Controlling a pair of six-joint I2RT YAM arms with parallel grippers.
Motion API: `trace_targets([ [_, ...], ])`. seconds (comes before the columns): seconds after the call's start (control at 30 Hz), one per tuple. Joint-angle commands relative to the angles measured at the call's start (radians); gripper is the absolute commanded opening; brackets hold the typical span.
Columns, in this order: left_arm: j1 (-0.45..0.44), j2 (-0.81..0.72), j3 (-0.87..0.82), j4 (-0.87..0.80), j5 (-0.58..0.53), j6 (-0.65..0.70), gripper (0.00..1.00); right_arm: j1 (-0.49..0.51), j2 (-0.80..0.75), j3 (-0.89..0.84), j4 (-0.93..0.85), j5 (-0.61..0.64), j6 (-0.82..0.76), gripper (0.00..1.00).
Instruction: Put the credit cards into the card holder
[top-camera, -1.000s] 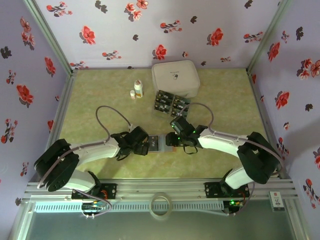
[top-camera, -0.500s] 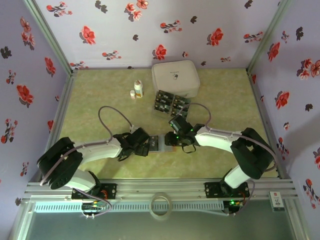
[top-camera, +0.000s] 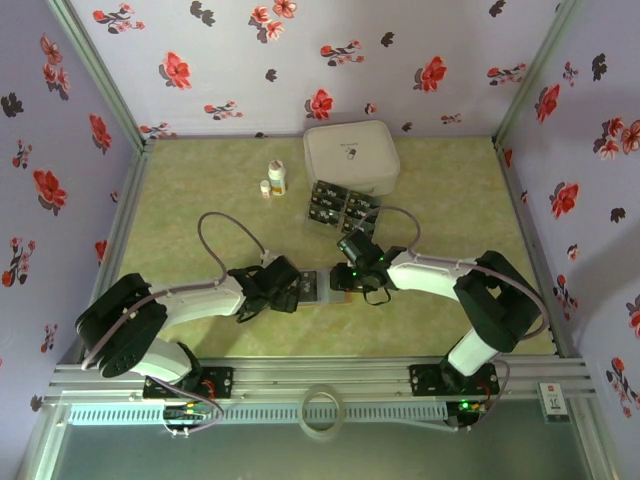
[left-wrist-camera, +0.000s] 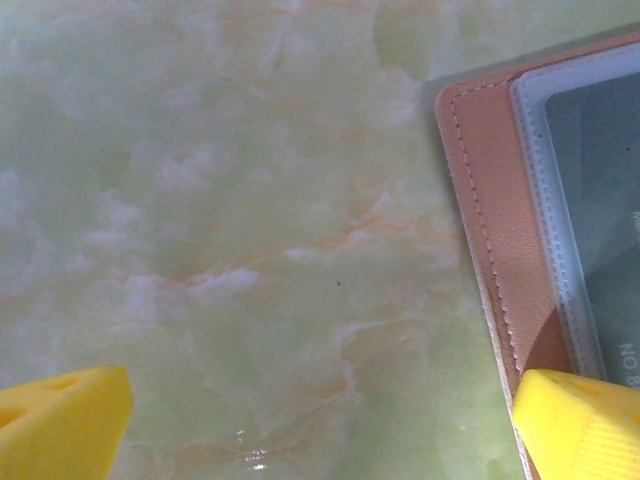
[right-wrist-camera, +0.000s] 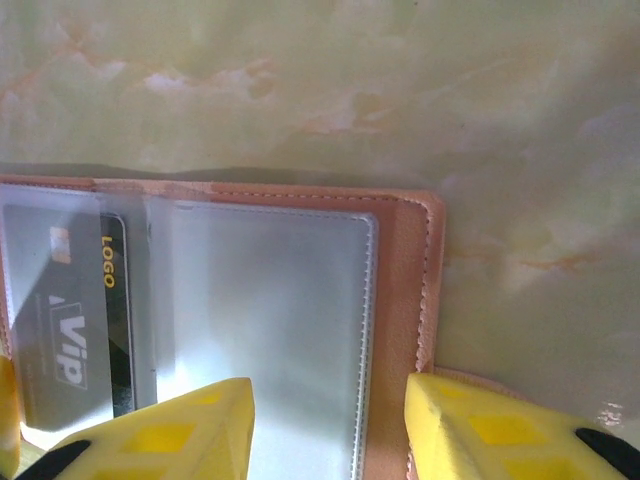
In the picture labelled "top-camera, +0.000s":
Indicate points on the aluminium side rail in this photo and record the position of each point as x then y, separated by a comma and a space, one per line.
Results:
531, 250
117, 250

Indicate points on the small white tag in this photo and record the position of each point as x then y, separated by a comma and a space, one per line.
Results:
554, 402

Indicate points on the black component tray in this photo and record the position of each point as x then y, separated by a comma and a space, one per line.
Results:
345, 207

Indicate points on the large white pill bottle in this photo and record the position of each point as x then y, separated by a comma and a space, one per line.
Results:
277, 179

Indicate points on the clear tape roll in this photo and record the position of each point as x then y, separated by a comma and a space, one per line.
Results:
305, 425

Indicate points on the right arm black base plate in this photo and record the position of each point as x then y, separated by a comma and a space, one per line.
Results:
425, 380

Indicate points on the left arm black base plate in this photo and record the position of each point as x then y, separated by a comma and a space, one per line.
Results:
220, 382

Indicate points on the aluminium corner post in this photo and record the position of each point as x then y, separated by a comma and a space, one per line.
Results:
100, 75
532, 75

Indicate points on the white square storage box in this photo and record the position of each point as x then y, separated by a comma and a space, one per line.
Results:
350, 150

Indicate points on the aluminium mounting rail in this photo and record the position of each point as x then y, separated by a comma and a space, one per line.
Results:
320, 372

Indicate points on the black VIP credit card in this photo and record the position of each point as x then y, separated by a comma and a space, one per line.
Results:
310, 286
327, 191
359, 212
322, 215
357, 224
364, 201
325, 202

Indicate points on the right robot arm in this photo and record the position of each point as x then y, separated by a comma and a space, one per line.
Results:
430, 277

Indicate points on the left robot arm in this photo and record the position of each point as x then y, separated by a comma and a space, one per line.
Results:
200, 302

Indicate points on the small white pill bottle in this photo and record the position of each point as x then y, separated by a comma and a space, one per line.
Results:
265, 191

